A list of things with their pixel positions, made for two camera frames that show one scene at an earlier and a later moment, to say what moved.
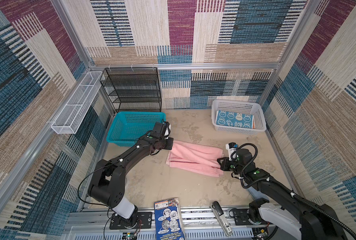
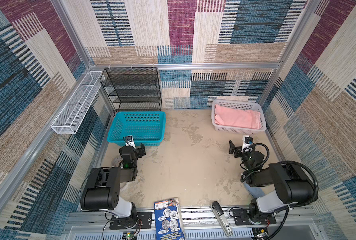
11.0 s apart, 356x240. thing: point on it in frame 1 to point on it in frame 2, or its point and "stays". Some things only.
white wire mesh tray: (67, 120) stays
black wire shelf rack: (133, 89) stays
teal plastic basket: (126, 127) stays
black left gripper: (168, 147) to (138, 153)
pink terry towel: (199, 159) to (225, 116)
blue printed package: (169, 223) stays
